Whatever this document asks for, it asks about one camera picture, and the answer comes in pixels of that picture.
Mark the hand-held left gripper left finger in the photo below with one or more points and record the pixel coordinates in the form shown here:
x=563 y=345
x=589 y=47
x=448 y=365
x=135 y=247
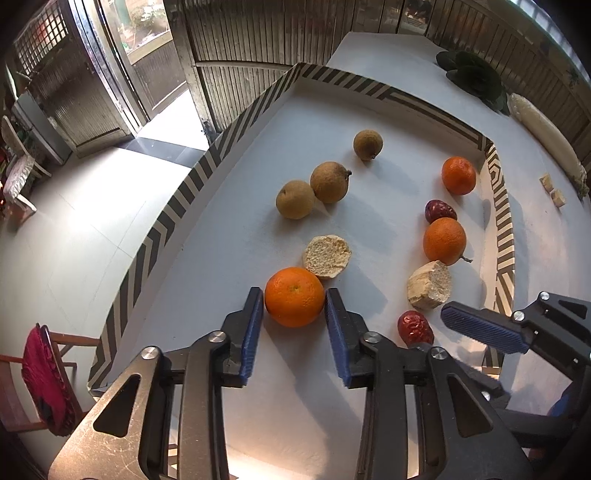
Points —
x=249 y=350

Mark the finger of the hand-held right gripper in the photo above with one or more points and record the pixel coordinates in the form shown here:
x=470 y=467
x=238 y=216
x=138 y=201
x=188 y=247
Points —
x=480 y=325
x=489 y=392

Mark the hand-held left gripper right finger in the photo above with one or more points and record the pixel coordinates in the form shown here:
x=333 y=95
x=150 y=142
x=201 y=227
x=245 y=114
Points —
x=336 y=350

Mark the beige cut food chunk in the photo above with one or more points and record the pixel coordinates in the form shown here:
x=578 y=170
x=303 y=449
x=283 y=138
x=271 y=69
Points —
x=429 y=286
x=327 y=256
x=558 y=197
x=547 y=181

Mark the red dried date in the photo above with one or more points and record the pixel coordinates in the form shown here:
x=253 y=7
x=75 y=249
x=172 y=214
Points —
x=440 y=211
x=415 y=326

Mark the orange mandarin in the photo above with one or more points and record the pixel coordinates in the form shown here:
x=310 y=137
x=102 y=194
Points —
x=458 y=175
x=294 y=297

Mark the small mandarin with stem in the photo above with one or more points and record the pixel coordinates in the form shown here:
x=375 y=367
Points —
x=444 y=240

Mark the brown longan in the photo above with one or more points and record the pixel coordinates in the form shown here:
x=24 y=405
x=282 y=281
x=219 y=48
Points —
x=295 y=199
x=368 y=144
x=330 y=182

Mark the white table cloth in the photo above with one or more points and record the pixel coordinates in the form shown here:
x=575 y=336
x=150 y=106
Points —
x=531 y=240

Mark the wooden chair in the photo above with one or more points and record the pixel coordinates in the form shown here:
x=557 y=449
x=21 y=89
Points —
x=74 y=341

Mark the red cushion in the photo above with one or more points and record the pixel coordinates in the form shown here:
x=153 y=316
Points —
x=44 y=378

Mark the dark green leafy vegetable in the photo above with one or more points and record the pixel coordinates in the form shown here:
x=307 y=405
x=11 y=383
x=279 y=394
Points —
x=475 y=76

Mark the chair with lace cover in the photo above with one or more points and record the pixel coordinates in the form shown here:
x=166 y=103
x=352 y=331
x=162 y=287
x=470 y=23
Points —
x=18 y=175

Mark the corrugated metal gate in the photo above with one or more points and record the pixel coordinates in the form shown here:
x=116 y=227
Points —
x=240 y=41

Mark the metal door with grille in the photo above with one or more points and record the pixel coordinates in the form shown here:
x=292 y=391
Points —
x=60 y=60

